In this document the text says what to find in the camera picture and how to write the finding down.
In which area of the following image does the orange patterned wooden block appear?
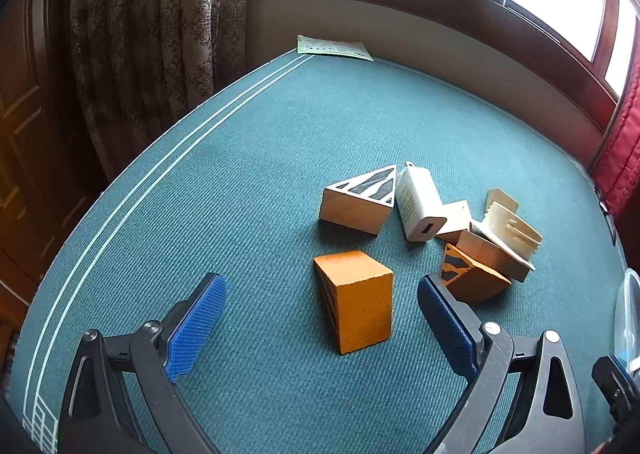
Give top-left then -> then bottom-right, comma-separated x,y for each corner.
439,243 -> 512,305

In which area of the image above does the pale striped wooden block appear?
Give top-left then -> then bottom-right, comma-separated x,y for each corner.
484,187 -> 520,215

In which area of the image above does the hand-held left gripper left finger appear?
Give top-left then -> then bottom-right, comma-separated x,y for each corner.
59,273 -> 228,454

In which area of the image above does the natural wooden block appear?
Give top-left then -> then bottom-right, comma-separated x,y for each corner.
455,229 -> 531,283
434,200 -> 474,244

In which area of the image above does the orange striped wooden block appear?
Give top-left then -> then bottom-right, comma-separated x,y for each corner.
313,249 -> 395,355

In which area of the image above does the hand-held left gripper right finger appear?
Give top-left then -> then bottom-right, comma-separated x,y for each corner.
417,274 -> 586,454

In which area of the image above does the white charger adapter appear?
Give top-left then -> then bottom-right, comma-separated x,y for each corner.
396,161 -> 449,242

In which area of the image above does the clear plastic bowl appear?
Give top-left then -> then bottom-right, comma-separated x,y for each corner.
614,267 -> 640,371

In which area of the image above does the cream plastic jar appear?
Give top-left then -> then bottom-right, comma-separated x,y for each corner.
472,200 -> 544,271

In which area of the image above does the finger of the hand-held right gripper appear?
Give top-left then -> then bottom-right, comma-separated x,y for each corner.
591,355 -> 640,430

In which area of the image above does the red curtain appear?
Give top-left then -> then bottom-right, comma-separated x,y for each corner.
591,83 -> 640,216

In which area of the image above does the white paper sheet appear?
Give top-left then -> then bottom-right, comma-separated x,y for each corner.
295,34 -> 375,63

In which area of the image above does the striped triangular wooden block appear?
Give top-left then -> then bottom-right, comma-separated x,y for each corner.
319,163 -> 399,236

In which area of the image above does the beige patterned curtain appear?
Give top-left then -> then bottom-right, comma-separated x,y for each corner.
69,0 -> 252,181

